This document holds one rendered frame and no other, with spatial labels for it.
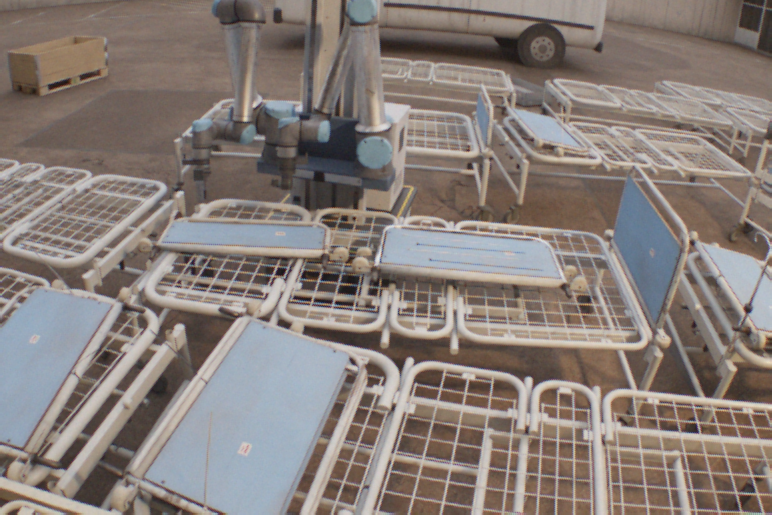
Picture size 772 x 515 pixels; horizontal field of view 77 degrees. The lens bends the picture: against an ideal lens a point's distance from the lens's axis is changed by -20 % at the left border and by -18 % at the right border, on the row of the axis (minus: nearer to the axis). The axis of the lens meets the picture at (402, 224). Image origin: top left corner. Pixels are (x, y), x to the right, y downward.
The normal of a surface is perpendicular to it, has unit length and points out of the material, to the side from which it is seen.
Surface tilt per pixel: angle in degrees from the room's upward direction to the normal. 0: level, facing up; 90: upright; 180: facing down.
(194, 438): 7
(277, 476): 7
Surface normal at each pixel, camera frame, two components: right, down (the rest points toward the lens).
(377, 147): 0.04, 0.54
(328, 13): -0.21, 0.44
